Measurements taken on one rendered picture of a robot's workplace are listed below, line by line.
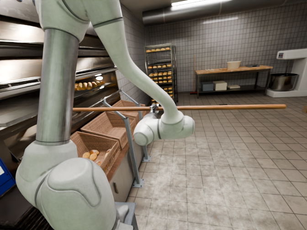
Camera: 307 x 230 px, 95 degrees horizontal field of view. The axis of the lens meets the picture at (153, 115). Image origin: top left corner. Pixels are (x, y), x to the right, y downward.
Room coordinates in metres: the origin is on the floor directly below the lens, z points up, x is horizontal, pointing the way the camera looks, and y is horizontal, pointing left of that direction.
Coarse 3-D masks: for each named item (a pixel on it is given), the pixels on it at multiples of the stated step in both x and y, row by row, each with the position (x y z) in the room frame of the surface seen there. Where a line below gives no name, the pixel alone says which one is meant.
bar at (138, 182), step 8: (128, 96) 1.89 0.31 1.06; (96, 104) 1.31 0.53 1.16; (104, 104) 1.44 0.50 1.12; (136, 104) 1.87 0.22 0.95; (80, 112) 1.09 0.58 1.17; (128, 120) 1.41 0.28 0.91; (128, 128) 1.38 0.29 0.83; (128, 136) 1.38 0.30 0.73; (144, 152) 1.85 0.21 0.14; (136, 160) 1.42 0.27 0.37; (144, 160) 1.83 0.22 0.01; (136, 168) 1.38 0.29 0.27; (136, 176) 1.38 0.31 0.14; (136, 184) 1.38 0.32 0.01
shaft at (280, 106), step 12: (84, 108) 1.08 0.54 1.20; (96, 108) 1.05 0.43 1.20; (108, 108) 1.03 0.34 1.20; (120, 108) 1.01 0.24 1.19; (132, 108) 0.98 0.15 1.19; (144, 108) 0.96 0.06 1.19; (180, 108) 0.90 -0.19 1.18; (192, 108) 0.88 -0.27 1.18; (204, 108) 0.87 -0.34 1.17; (216, 108) 0.85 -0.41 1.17; (228, 108) 0.83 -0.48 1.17; (240, 108) 0.82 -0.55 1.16; (252, 108) 0.80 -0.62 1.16; (264, 108) 0.79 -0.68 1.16; (276, 108) 0.77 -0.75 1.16
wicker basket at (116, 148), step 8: (72, 136) 1.33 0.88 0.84; (80, 136) 1.41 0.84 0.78; (88, 136) 1.39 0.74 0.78; (96, 136) 1.36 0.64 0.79; (88, 144) 1.39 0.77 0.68; (96, 144) 1.37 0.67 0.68; (112, 144) 1.33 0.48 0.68; (104, 152) 1.33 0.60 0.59; (112, 152) 1.17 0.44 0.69; (120, 152) 1.31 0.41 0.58; (96, 160) 1.21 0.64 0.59; (104, 160) 1.02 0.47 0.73; (112, 160) 1.13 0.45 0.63; (104, 168) 0.99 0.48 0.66
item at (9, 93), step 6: (102, 72) 1.97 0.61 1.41; (108, 72) 2.25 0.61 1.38; (78, 78) 1.50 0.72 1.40; (84, 78) 1.81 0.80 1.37; (12, 90) 0.91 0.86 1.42; (18, 90) 0.94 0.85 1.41; (24, 90) 0.97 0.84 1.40; (30, 90) 1.02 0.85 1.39; (36, 90) 1.20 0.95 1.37; (0, 96) 0.84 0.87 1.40; (6, 96) 0.90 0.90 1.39; (12, 96) 1.03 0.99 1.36
